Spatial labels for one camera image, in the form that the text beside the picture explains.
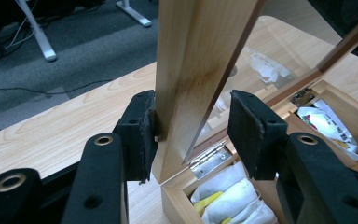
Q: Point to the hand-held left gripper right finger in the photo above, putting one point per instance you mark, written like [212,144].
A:
[310,174]

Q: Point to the wooden tea box glass lid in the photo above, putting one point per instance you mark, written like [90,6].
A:
[192,62]

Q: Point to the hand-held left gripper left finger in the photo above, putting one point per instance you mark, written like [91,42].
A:
[105,174]

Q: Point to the group of tea bags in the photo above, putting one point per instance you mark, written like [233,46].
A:
[230,199]

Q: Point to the white metal desk frame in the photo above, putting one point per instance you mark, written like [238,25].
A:
[43,46]

